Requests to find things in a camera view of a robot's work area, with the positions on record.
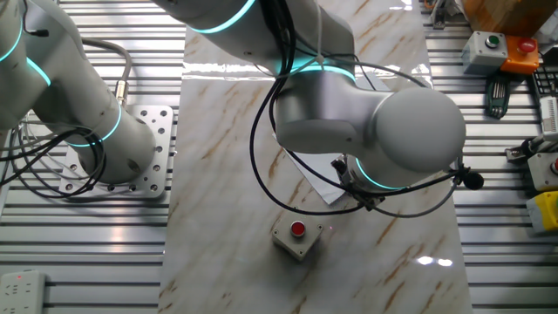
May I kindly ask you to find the orange box with red button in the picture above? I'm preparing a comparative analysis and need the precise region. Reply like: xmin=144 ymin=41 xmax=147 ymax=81
xmin=500 ymin=35 xmax=541 ymax=74

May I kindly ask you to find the metal clamp bracket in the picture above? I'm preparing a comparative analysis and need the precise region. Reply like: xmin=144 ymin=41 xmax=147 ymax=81
xmin=429 ymin=0 xmax=459 ymax=31

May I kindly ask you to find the silver camera on mount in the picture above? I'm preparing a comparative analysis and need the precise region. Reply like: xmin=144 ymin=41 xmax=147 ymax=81
xmin=505 ymin=133 xmax=558 ymax=166

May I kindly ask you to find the grey box with green button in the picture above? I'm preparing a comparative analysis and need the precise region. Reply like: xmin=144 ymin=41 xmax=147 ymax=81
xmin=460 ymin=30 xmax=509 ymax=76

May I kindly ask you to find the yellow button box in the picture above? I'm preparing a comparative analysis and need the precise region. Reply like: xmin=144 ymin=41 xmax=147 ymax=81
xmin=526 ymin=190 xmax=558 ymax=236

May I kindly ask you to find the long black arm cable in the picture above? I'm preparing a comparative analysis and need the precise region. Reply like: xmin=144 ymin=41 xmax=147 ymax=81
xmin=248 ymin=0 xmax=376 ymax=217

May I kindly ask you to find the grey cable with metal connector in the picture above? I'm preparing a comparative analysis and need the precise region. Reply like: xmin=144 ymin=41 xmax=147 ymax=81
xmin=80 ymin=37 xmax=133 ymax=108

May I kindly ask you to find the pale box with red button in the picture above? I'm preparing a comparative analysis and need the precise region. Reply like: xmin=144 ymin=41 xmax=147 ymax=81
xmin=527 ymin=151 xmax=558 ymax=192

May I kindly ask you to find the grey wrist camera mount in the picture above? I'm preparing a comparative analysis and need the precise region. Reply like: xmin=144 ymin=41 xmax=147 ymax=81
xmin=330 ymin=154 xmax=387 ymax=214

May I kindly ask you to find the white paper sheet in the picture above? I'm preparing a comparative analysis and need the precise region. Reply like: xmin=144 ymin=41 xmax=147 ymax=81
xmin=273 ymin=133 xmax=350 ymax=206

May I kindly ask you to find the marble pattern table mat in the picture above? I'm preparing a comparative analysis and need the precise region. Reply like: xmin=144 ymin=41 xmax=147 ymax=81
xmin=156 ymin=0 xmax=475 ymax=314

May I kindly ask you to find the grey ribbed device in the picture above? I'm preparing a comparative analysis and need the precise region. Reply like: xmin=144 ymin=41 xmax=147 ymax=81
xmin=539 ymin=95 xmax=558 ymax=134

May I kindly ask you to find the green hex key set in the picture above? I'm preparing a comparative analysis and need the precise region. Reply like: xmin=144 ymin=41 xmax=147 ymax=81
xmin=484 ymin=72 xmax=512 ymax=119

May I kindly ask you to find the black keyboard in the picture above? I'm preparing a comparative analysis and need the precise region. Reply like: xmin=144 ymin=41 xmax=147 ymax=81
xmin=532 ymin=65 xmax=558 ymax=98

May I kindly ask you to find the brown wooden box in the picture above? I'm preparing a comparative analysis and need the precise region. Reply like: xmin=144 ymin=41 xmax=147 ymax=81
xmin=461 ymin=0 xmax=558 ymax=38

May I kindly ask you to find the grey box with red button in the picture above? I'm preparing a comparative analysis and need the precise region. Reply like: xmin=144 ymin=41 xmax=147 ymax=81
xmin=270 ymin=204 xmax=324 ymax=263

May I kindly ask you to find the robot base cable bundle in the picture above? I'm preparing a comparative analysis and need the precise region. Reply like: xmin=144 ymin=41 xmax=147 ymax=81
xmin=0 ymin=117 xmax=108 ymax=200

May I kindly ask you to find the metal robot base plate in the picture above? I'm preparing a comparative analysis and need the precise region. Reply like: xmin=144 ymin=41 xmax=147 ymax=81
xmin=58 ymin=104 xmax=174 ymax=201

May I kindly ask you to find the white power strip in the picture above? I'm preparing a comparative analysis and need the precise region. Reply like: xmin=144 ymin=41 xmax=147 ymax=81
xmin=0 ymin=270 xmax=47 ymax=314

